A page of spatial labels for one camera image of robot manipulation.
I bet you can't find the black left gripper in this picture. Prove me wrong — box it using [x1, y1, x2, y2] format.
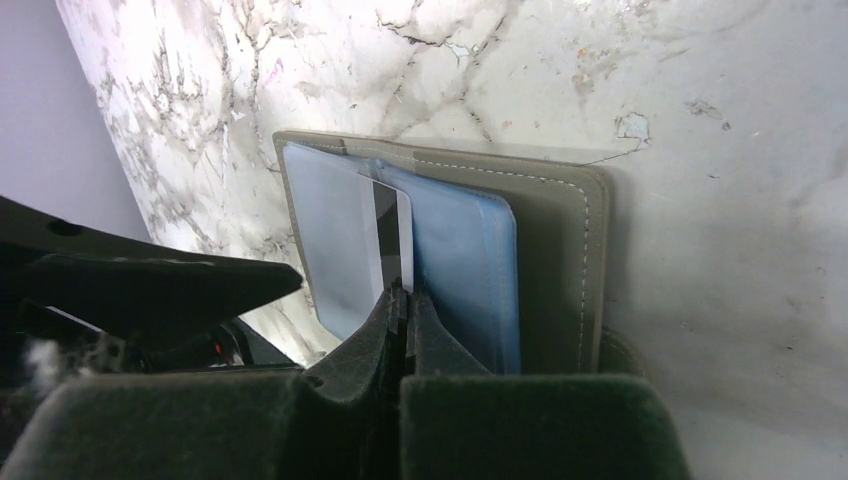
[1, 198, 303, 457]

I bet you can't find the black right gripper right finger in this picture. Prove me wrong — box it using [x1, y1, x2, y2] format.
[399, 292, 691, 479]

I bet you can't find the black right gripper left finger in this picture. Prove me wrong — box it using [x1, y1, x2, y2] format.
[1, 287, 408, 479]

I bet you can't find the white magnetic stripe card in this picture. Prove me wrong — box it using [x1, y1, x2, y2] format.
[357, 174, 414, 298]

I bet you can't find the grey metal card holder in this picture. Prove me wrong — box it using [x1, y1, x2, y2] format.
[273, 130, 612, 374]

